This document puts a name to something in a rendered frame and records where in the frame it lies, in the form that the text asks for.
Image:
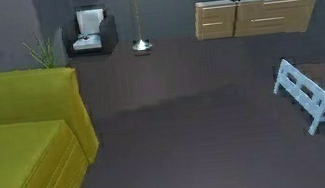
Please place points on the brass floor lamp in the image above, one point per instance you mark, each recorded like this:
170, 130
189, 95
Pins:
139, 34

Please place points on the black armchair with white cushions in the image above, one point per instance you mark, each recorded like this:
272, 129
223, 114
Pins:
92, 30

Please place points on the light wooden sideboard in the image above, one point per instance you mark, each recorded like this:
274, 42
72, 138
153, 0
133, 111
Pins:
256, 16

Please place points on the green house plant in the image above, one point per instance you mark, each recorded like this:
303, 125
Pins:
44, 54

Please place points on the white-framed brown table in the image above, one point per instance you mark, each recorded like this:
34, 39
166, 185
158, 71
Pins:
304, 93

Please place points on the yellow-green sofa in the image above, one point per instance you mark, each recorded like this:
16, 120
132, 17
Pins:
25, 146

